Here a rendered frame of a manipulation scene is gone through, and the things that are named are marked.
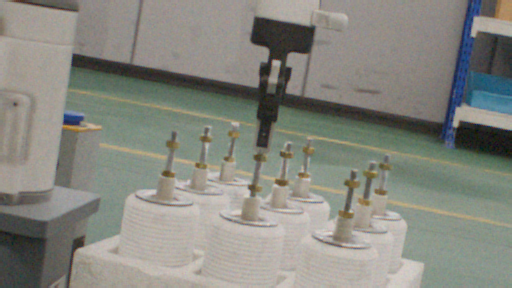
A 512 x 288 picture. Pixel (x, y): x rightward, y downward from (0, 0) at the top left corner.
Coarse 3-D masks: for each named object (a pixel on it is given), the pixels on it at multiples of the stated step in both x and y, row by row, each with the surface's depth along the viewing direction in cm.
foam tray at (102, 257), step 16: (112, 240) 122; (80, 256) 114; (96, 256) 114; (112, 256) 115; (80, 272) 115; (96, 272) 114; (112, 272) 114; (128, 272) 113; (144, 272) 113; (160, 272) 113; (176, 272) 113; (192, 272) 115; (288, 272) 123; (400, 272) 135; (416, 272) 137
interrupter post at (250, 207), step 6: (246, 198) 116; (252, 198) 115; (258, 198) 116; (246, 204) 116; (252, 204) 115; (258, 204) 116; (246, 210) 116; (252, 210) 116; (258, 210) 116; (240, 216) 116; (246, 216) 116; (252, 216) 116
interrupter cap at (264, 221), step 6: (222, 210) 118; (228, 210) 118; (234, 210) 119; (240, 210) 120; (222, 216) 115; (228, 216) 115; (234, 216) 117; (258, 216) 119; (264, 216) 119; (270, 216) 119; (234, 222) 113; (240, 222) 113; (246, 222) 113; (252, 222) 113; (258, 222) 115; (264, 222) 116; (270, 222) 116; (276, 222) 116
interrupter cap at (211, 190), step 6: (180, 180) 133; (180, 186) 129; (186, 186) 131; (210, 186) 133; (216, 186) 133; (186, 192) 127; (192, 192) 127; (198, 192) 127; (204, 192) 127; (210, 192) 128; (216, 192) 129; (222, 192) 130
